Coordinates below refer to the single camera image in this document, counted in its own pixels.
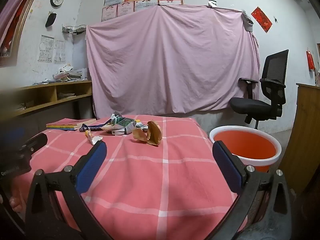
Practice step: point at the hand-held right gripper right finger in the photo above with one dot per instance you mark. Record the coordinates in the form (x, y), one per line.
(226, 165)

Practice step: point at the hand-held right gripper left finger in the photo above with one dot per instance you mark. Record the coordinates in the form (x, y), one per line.
(93, 162)

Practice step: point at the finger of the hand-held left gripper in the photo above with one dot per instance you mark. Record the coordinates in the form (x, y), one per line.
(37, 141)
(12, 133)

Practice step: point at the torn white paper piece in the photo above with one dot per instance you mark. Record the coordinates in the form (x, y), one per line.
(93, 139)

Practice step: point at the orange plastic bucket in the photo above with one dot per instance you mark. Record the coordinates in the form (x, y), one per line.
(245, 142)

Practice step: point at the blue white strip wrapper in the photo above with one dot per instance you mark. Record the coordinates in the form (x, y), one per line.
(92, 127)

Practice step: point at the white sachet with blue label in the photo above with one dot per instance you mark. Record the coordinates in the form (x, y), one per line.
(127, 129)

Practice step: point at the brown paper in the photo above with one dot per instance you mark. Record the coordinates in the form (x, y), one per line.
(151, 135)

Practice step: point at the person's left hand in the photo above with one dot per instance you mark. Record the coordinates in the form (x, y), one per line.
(16, 200)

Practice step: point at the stack of papers in cubby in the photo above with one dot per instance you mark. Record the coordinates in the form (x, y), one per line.
(20, 107)

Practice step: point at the blue book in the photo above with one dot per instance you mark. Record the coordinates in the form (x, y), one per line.
(62, 128)

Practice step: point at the yellow book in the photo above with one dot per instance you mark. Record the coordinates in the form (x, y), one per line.
(62, 126)

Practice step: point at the pink book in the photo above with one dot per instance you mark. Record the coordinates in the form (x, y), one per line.
(72, 121)

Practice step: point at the wooden shelf desk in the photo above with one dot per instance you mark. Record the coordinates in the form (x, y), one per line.
(45, 91)

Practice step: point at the papers in shelf cubby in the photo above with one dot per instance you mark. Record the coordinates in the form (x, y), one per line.
(65, 95)

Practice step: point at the pink checkered blanket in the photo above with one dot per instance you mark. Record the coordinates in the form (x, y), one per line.
(150, 180)

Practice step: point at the black office chair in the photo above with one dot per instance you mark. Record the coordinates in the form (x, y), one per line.
(250, 105)

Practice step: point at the pile of papers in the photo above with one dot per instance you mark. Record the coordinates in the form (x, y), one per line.
(63, 76)

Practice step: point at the white cardboard box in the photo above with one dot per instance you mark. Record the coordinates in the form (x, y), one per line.
(81, 73)

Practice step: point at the wooden cabinet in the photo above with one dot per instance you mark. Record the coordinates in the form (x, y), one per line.
(300, 130)

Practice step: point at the wooden framed mirror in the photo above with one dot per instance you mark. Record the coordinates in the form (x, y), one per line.
(17, 42)

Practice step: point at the pink hanging cloth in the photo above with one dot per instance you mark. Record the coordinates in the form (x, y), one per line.
(170, 62)

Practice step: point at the red hanging ornament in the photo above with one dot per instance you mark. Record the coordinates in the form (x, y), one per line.
(310, 60)

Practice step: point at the grey clip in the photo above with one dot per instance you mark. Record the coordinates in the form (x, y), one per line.
(248, 22)

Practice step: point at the metal clip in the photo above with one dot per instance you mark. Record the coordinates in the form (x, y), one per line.
(212, 3)

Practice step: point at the large printed wall sheet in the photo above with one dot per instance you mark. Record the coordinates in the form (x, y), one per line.
(46, 48)

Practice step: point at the small printed wall sheet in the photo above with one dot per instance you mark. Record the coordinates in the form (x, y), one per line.
(60, 52)

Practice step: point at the black brush on wall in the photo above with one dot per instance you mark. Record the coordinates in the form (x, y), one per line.
(50, 20)

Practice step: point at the red paper wall decoration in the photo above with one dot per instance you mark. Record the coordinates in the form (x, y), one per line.
(261, 19)

